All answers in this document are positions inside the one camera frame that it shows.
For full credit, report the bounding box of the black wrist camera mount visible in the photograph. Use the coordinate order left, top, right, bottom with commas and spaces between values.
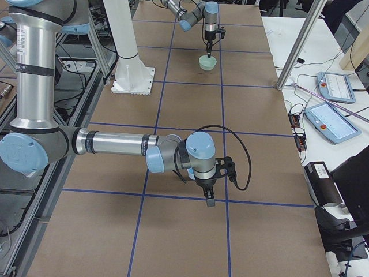
214, 156, 238, 185
216, 25, 226, 40

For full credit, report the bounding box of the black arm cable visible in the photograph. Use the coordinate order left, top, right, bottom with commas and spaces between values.
197, 123, 251, 190

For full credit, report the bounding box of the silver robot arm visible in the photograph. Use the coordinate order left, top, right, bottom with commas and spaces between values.
160, 0, 223, 58
1, 1, 216, 207

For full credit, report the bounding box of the light green bowl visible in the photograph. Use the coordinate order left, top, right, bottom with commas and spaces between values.
198, 55, 217, 71

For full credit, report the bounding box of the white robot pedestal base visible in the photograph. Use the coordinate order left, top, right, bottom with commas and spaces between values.
103, 0, 155, 95

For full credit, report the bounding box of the orange black adapter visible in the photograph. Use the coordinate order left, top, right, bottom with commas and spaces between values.
288, 103, 307, 152

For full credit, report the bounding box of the teach pendant far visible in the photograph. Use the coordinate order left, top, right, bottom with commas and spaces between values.
317, 72, 356, 104

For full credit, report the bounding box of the teach pendant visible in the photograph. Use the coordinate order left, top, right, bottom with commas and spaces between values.
304, 102, 362, 144
317, 72, 356, 104

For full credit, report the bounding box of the aluminium frame post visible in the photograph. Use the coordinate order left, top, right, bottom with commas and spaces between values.
276, 0, 327, 91

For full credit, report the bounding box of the black monitor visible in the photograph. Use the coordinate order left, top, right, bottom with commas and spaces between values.
330, 147, 368, 223

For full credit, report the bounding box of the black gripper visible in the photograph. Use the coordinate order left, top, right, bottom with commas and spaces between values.
195, 177, 216, 207
204, 29, 216, 58

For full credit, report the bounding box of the teach pendant near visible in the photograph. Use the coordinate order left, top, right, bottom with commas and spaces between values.
304, 102, 362, 144

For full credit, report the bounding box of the black box device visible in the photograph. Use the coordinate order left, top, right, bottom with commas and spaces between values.
304, 161, 342, 207

